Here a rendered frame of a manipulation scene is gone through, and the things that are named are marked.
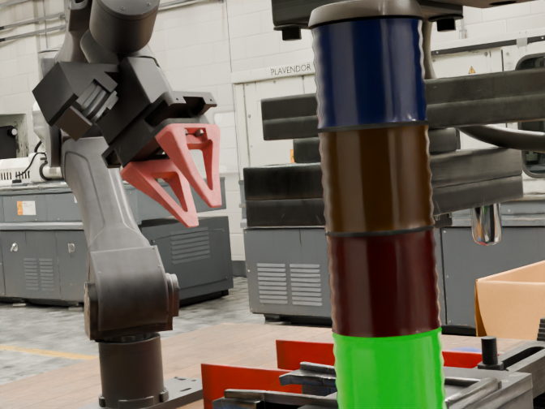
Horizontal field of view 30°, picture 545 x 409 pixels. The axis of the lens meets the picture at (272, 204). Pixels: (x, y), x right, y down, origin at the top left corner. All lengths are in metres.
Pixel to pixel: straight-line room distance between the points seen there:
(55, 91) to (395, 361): 0.58
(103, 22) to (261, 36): 8.35
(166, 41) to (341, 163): 9.75
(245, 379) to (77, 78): 0.30
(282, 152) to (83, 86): 5.68
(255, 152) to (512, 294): 3.86
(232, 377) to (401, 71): 0.62
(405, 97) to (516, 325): 2.71
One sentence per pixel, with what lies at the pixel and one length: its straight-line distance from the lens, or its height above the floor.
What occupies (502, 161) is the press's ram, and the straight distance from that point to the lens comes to 0.68.
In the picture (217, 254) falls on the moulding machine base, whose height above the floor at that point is 0.37.
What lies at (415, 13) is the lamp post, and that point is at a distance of 0.34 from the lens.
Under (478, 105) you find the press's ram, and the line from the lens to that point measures 0.57.
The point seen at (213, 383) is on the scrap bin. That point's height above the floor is 0.94.
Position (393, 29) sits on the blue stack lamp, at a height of 1.19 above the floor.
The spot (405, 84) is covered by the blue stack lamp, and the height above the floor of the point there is 1.17.
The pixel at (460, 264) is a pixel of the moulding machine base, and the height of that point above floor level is 0.44.
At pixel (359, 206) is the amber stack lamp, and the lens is 0.33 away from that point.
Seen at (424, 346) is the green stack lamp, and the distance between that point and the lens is 0.34.
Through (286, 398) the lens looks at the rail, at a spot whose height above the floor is 0.99.
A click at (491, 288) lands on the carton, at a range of 3.06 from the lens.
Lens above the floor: 1.15
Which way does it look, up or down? 3 degrees down
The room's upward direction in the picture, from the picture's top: 4 degrees counter-clockwise
